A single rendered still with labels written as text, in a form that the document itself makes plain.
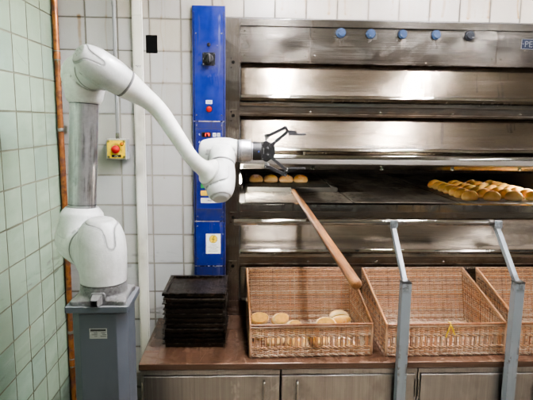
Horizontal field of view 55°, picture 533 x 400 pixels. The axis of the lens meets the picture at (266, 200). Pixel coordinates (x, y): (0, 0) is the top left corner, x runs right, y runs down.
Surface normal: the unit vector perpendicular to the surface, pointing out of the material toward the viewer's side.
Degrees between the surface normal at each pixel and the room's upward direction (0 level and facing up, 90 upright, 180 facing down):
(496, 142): 70
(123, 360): 90
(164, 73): 90
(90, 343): 90
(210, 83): 90
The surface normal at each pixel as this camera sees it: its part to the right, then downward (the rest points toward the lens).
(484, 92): 0.02, -0.21
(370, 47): 0.04, 0.15
